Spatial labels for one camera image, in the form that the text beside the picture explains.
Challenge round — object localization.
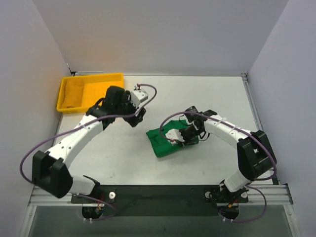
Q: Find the aluminium right side rail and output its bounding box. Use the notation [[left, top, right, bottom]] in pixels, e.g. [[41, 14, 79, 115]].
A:
[[241, 73, 281, 185]]

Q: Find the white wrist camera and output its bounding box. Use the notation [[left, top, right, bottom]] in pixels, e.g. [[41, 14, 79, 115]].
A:
[[130, 85, 149, 109], [165, 129, 185, 145]]

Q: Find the green t-shirt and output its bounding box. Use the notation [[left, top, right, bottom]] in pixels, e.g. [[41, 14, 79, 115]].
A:
[[146, 119, 188, 158]]

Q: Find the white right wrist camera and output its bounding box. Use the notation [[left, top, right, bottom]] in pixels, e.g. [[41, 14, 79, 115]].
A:
[[165, 129, 185, 145]]

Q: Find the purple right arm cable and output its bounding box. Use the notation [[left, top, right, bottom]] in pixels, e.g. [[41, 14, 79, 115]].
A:
[[159, 111, 277, 224]]

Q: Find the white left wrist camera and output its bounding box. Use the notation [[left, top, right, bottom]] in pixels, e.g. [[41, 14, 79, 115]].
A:
[[130, 85, 149, 109]]

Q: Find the aluminium front frame rail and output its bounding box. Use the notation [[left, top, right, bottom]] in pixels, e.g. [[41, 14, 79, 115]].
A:
[[28, 185, 293, 206]]

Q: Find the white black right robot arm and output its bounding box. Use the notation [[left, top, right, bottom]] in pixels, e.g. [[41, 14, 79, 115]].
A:
[[174, 106, 277, 201]]

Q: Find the rolled yellow t-shirt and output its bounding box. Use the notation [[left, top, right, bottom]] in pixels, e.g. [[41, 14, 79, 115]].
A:
[[61, 78, 84, 109]]

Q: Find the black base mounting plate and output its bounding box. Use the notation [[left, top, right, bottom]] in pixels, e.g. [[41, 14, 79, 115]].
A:
[[71, 185, 248, 219]]

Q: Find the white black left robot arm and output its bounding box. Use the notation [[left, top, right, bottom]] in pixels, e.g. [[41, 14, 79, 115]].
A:
[[32, 86, 148, 203]]

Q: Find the yellow plastic bin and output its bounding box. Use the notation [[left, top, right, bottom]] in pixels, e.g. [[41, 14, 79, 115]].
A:
[[56, 73, 124, 114]]

